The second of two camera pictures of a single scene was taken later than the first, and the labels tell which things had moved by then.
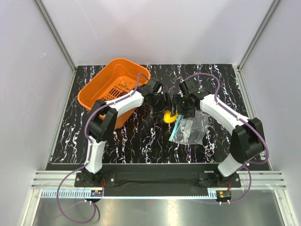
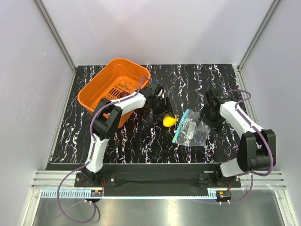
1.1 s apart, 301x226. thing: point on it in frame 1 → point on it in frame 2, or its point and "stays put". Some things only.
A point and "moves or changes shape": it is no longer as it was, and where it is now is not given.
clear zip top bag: [191, 130] moves or changes shape
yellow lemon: [167, 117] moves or changes shape
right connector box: [223, 195] stays put
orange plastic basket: [122, 76] stays put
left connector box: [96, 193] stays put
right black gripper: [177, 99] → [215, 126]
